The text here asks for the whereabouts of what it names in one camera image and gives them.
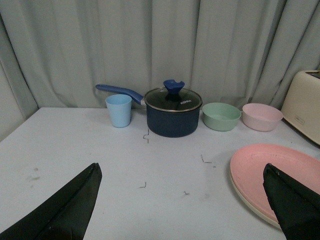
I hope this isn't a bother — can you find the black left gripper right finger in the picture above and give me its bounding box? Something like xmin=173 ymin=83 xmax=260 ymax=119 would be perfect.
xmin=263 ymin=163 xmax=320 ymax=240

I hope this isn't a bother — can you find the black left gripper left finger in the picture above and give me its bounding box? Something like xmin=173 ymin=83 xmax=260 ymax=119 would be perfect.
xmin=0 ymin=163 xmax=102 ymax=240

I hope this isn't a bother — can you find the pink plate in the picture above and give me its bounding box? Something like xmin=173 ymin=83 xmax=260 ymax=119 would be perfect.
xmin=230 ymin=143 xmax=320 ymax=223

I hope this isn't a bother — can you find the cream plate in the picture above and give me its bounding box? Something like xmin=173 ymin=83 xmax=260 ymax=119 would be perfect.
xmin=229 ymin=172 xmax=281 ymax=230

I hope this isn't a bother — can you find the pink bowl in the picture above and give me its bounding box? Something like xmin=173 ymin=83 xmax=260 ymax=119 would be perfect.
xmin=242 ymin=103 xmax=283 ymax=132

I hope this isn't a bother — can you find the cream toaster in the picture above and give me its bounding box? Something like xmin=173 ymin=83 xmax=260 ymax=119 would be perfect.
xmin=281 ymin=70 xmax=320 ymax=144

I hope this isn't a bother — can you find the green bowl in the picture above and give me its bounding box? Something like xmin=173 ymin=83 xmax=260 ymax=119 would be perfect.
xmin=202 ymin=102 xmax=242 ymax=132

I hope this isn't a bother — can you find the light blue cup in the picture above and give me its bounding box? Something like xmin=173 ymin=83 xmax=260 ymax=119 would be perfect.
xmin=105 ymin=94 xmax=132 ymax=128

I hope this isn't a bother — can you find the dark blue saucepan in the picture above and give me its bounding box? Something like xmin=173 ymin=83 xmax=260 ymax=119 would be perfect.
xmin=95 ymin=84 xmax=201 ymax=138

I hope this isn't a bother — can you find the glass lid blue knob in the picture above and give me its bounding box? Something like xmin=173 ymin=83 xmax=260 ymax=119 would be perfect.
xmin=144 ymin=79 xmax=203 ymax=113

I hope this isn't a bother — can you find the grey curtain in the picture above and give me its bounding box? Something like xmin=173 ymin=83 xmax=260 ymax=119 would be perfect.
xmin=0 ymin=0 xmax=320 ymax=139

